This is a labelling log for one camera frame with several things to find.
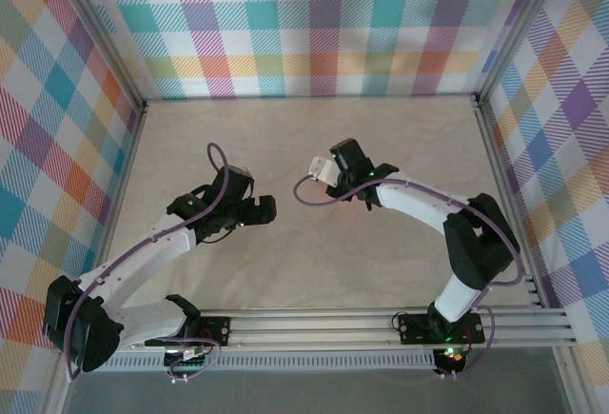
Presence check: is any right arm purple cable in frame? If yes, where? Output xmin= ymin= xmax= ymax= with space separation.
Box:
xmin=292 ymin=174 xmax=523 ymax=381

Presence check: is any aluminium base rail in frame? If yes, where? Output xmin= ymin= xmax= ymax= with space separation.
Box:
xmin=113 ymin=307 xmax=578 ymax=353

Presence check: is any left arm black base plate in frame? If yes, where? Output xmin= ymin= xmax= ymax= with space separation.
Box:
xmin=189 ymin=316 xmax=232 ymax=348

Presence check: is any slotted grey cable duct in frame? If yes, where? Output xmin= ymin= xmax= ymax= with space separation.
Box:
xmin=102 ymin=354 xmax=439 ymax=373

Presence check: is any aluminium frame post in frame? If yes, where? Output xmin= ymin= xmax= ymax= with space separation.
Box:
xmin=50 ymin=0 xmax=147 ymax=113
xmin=477 ymin=0 xmax=565 ymax=105

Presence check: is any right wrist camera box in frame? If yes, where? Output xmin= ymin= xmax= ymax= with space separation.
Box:
xmin=308 ymin=155 xmax=337 ymax=184

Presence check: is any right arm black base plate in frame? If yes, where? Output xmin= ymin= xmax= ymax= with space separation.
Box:
xmin=398 ymin=312 xmax=486 ymax=345

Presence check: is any aluminium side rail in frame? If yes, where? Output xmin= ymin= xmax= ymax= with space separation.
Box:
xmin=84 ymin=102 xmax=148 ymax=291
xmin=474 ymin=94 xmax=547 ymax=309

